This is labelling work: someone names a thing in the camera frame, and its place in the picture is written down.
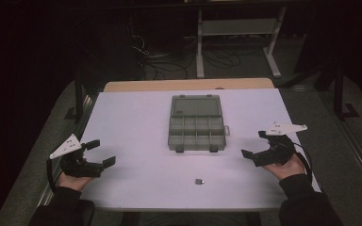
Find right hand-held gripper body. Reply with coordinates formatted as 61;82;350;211
253;121;308;168

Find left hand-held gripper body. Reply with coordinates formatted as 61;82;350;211
49;134;105;179

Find grey plastic compartment box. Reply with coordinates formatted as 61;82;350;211
167;93;231;154

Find person's left hand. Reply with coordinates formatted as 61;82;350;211
58;171;95;192

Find person's right hand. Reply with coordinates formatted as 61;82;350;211
262;153;306;181

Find black metal stand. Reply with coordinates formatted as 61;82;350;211
332;60;361;122
63;71;87;124

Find tan wooden table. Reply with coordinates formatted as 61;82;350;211
103;77;276;93

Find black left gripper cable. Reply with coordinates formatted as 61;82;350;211
45;158;58;193

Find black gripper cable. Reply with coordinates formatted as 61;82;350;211
291;141;314;185
45;158;58;193

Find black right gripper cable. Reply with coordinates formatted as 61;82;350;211
291;141;314;185

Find black floor cables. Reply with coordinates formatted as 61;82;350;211
127;17;243;81

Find white metal desk frame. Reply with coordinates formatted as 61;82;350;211
195;6;288;79

